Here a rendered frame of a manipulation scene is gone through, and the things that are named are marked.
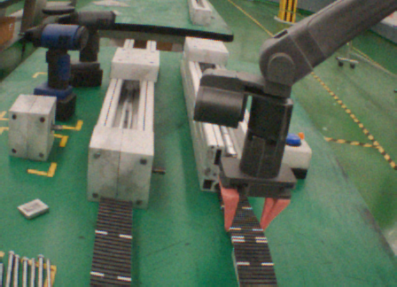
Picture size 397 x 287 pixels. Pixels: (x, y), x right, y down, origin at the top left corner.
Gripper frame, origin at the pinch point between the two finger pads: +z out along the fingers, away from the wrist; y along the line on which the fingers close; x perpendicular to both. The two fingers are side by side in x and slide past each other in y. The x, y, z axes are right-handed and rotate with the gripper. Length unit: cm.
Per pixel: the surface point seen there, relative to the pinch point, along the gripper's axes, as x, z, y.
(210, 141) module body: -17.1, -5.8, 4.4
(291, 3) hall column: -991, 17, -290
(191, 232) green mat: -1.6, 2.9, 7.3
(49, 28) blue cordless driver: -42, -19, 41
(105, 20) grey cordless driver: -68, -17, 29
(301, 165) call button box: -23.8, -0.5, -15.4
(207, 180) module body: -19.3, 2.3, 3.3
